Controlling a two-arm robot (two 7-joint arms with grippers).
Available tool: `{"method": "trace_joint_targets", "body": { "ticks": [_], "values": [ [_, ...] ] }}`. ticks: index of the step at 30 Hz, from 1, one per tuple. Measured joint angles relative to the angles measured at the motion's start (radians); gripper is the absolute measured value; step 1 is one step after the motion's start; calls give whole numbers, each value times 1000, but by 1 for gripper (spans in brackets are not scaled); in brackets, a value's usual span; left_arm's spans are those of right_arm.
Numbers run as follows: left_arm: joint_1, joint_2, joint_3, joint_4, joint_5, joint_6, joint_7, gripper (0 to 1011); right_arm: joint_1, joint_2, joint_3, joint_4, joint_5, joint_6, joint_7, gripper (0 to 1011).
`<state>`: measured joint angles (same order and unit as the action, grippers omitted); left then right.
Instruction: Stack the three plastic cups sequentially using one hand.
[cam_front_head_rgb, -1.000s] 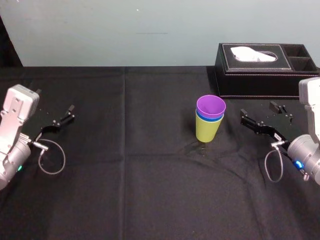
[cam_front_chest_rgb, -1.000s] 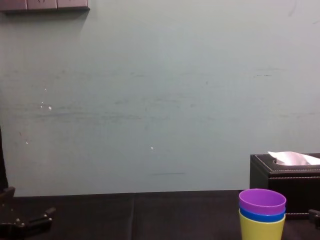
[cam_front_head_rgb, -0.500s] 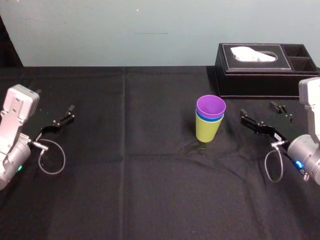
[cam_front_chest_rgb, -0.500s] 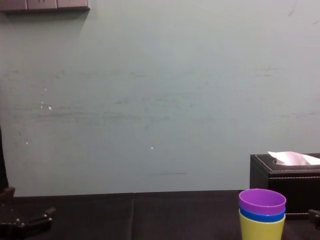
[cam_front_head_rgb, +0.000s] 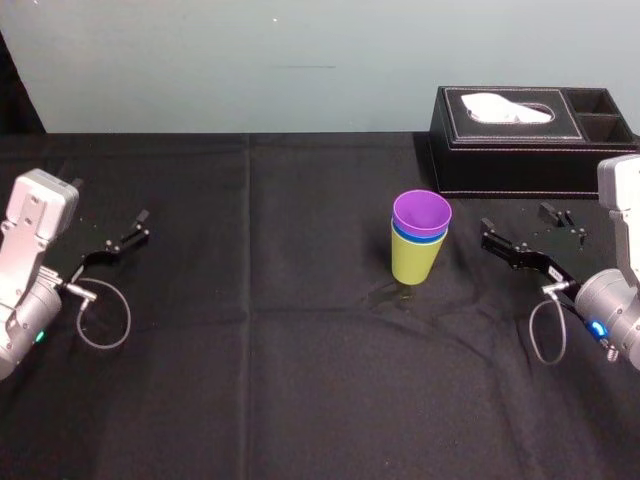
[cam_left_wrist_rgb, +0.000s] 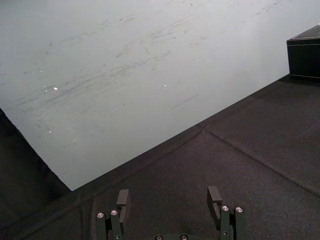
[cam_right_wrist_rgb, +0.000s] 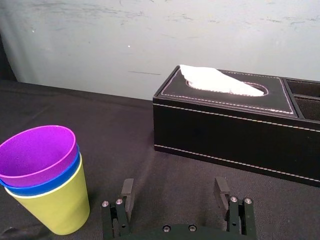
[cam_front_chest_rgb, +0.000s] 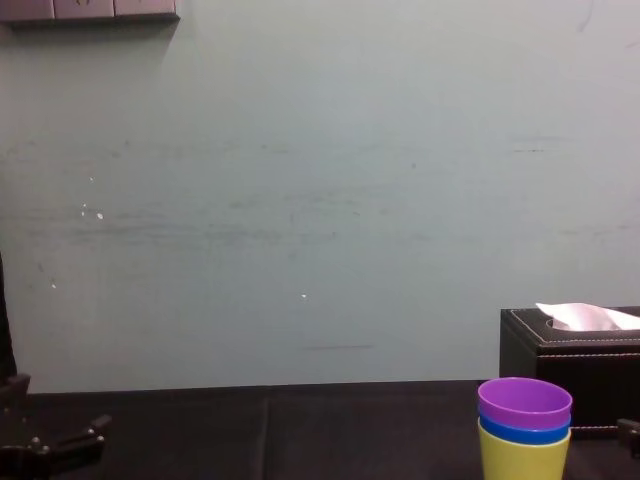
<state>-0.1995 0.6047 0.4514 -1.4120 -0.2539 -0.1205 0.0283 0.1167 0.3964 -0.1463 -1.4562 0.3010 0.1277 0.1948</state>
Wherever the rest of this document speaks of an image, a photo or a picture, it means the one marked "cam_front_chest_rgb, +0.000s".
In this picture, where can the black table cloth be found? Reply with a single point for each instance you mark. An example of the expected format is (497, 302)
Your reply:
(280, 435)

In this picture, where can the black leather tissue box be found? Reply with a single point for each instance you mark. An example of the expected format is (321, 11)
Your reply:
(585, 380)

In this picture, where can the blue plastic cup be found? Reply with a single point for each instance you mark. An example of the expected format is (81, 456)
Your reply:
(520, 436)

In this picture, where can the white paper tissue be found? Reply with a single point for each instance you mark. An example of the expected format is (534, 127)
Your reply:
(585, 317)

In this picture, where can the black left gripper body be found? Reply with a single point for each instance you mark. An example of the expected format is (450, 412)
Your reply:
(30, 465)

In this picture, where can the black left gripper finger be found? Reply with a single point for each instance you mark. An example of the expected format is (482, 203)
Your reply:
(15, 400)
(82, 434)

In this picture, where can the purple plastic cup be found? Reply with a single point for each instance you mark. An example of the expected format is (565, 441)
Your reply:
(505, 400)

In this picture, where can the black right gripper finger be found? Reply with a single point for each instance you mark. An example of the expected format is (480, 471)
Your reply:
(630, 437)

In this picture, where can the yellow plastic cup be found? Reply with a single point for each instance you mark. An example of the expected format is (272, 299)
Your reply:
(520, 462)

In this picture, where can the white wall socket plate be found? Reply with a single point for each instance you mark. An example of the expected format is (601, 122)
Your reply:
(82, 7)

